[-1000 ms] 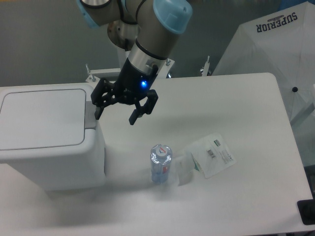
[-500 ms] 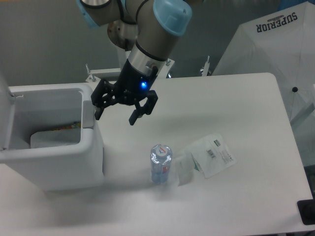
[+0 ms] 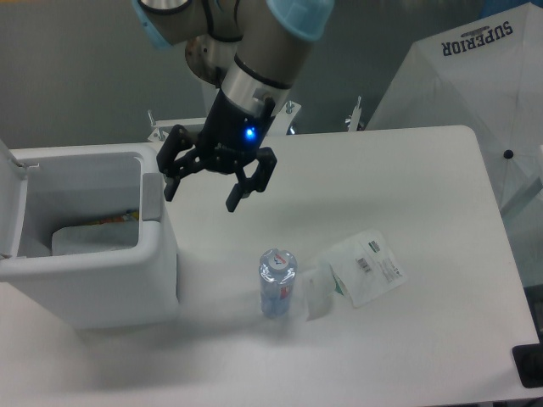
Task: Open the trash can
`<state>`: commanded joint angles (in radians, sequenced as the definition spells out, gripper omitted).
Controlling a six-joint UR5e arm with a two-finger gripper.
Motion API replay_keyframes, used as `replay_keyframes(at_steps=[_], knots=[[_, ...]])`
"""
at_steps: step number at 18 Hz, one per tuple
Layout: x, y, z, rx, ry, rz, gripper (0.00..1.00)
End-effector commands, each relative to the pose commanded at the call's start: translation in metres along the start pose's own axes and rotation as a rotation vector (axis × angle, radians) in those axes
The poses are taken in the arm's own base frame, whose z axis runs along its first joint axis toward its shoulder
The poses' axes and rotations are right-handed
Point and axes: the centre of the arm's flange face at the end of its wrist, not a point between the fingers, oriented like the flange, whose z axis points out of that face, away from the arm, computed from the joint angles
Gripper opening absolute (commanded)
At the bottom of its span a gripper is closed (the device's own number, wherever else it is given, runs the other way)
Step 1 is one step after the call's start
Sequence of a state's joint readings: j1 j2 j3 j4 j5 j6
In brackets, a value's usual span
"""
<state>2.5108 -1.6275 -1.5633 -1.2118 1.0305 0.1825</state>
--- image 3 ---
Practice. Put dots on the clear plastic water bottle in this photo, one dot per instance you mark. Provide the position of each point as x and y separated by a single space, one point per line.
277 273

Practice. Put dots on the white umbrella with lettering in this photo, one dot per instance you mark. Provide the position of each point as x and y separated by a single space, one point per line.
486 75

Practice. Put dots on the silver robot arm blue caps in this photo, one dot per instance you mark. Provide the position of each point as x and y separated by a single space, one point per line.
252 52

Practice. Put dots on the silver table clamp bracket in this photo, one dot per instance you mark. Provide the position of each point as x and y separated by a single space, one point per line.
353 122

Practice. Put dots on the black device at table edge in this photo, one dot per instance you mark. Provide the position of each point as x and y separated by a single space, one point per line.
528 361

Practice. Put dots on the white printed plastic pouch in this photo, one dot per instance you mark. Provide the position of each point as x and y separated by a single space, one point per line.
364 267

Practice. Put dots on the small clear plastic bag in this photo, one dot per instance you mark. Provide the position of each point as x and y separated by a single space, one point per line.
319 286

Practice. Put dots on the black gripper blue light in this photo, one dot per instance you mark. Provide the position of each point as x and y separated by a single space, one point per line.
182 155

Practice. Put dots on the white plastic trash can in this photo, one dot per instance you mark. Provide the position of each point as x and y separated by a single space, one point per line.
45 189

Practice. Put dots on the trash inside the can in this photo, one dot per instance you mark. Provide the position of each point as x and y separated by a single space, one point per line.
116 232

